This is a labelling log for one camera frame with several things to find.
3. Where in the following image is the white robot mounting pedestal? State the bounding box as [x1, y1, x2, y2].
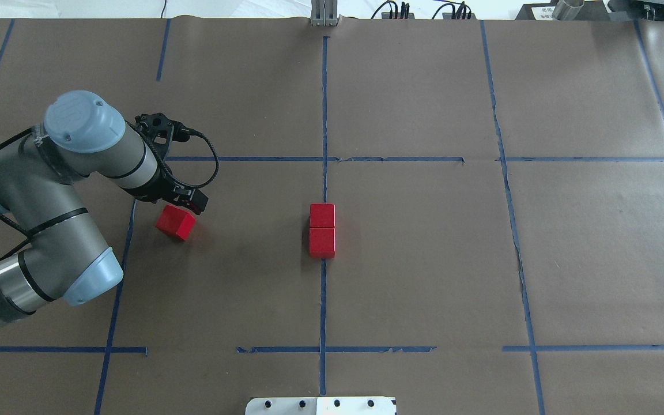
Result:
[245, 396, 398, 414]

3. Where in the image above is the red block placed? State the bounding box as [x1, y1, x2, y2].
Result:
[308, 228, 335, 259]
[309, 203, 335, 228]

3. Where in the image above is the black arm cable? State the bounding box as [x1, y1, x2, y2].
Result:
[0, 127, 220, 260]

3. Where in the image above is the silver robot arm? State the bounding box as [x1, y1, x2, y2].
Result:
[0, 90, 209, 328]

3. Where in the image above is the brown paper table cover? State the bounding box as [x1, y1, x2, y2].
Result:
[0, 17, 664, 414]

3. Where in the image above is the red block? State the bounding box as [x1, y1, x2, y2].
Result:
[154, 205, 196, 242]

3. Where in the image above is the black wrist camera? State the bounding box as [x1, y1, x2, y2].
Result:
[134, 113, 191, 157]

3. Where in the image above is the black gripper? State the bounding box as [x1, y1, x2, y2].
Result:
[134, 170, 209, 215]

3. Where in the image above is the aluminium frame post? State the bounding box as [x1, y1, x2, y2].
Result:
[310, 0, 339, 27]

